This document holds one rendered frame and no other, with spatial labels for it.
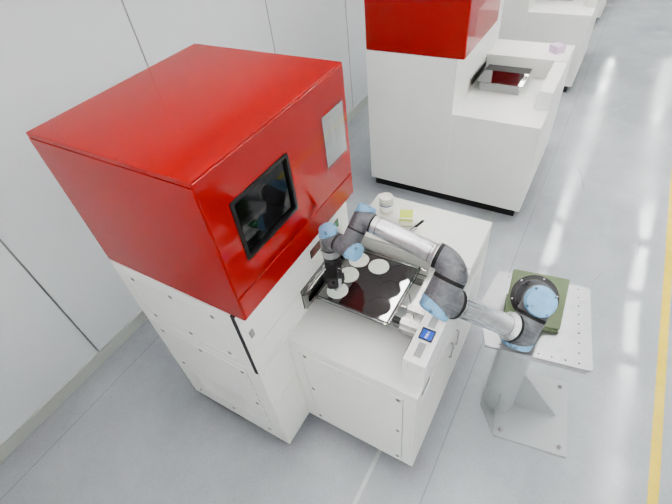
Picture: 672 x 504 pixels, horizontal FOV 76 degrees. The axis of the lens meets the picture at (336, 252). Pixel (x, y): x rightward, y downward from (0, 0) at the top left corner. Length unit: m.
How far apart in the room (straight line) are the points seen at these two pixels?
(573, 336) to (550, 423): 0.81
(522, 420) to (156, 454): 2.06
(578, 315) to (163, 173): 1.75
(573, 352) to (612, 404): 0.97
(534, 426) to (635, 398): 0.61
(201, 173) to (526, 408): 2.20
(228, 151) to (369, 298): 1.00
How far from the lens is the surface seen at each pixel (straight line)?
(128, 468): 2.93
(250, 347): 1.76
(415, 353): 1.73
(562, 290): 2.03
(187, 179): 1.19
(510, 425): 2.71
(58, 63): 2.73
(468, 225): 2.23
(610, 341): 3.22
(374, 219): 1.60
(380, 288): 2.00
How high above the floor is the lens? 2.43
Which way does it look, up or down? 44 degrees down
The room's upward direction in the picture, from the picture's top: 8 degrees counter-clockwise
